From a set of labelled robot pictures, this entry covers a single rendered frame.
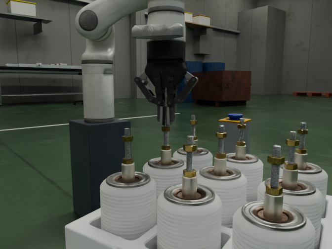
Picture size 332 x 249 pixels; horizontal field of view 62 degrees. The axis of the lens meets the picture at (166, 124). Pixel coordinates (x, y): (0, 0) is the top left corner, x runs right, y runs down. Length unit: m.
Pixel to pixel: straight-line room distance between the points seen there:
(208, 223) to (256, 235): 0.08
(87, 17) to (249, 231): 0.68
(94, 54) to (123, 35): 7.32
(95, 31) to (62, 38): 6.54
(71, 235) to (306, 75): 11.48
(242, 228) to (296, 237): 0.06
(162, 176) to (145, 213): 0.10
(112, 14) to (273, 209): 0.64
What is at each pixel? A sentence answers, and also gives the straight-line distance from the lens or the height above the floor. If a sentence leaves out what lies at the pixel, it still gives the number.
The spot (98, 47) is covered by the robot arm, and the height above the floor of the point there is 0.52.
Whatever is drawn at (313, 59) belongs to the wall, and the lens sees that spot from 11.73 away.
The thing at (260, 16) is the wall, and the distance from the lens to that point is 11.43.
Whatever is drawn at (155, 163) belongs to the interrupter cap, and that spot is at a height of 0.25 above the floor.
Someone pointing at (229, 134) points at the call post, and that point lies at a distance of 0.78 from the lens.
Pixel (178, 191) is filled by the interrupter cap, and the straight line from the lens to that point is 0.43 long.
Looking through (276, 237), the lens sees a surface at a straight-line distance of 0.35.
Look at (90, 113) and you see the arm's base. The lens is 0.84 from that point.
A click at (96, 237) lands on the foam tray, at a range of 0.47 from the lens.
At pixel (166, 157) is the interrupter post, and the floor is 0.27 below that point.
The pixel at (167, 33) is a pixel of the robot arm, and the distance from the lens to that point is 0.48.
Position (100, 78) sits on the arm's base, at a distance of 0.83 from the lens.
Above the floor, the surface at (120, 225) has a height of 0.19.
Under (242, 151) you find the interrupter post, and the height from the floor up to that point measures 0.27.
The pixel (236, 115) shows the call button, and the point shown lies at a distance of 0.78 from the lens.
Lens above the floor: 0.41
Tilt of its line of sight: 8 degrees down
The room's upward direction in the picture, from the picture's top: straight up
